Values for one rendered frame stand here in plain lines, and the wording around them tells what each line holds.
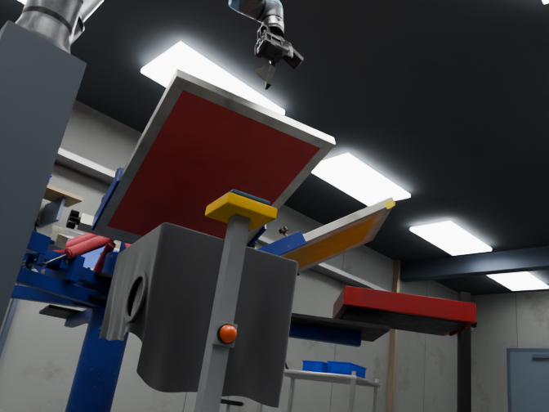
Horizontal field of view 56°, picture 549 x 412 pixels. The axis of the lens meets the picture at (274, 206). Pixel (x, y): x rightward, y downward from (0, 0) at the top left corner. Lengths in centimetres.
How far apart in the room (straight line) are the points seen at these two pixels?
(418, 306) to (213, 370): 154
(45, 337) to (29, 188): 414
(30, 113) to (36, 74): 9
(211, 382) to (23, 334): 414
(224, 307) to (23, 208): 46
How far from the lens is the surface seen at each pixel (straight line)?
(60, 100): 126
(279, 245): 243
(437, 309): 256
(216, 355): 115
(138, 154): 181
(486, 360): 1079
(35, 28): 134
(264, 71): 174
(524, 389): 1042
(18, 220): 116
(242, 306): 150
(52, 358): 531
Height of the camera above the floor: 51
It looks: 22 degrees up
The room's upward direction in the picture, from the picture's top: 8 degrees clockwise
